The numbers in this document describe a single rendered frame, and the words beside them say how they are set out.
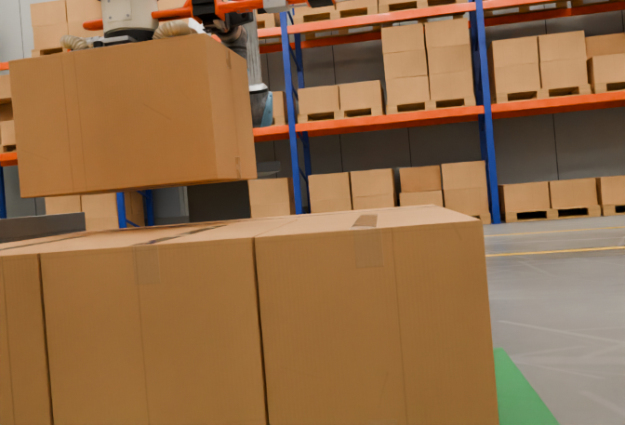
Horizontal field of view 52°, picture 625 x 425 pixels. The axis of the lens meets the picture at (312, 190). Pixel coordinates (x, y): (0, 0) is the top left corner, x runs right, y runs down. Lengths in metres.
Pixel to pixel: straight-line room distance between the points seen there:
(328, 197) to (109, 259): 7.90
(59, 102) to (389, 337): 1.22
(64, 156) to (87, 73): 0.25
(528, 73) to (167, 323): 8.26
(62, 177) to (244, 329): 0.95
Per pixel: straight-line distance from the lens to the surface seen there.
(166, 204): 11.03
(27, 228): 2.16
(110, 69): 1.89
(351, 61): 10.47
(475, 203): 8.96
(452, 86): 9.04
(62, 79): 1.96
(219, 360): 1.18
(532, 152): 10.36
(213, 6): 2.00
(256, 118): 2.70
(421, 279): 1.11
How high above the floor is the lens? 0.61
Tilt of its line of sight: level
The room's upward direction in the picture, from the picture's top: 5 degrees counter-clockwise
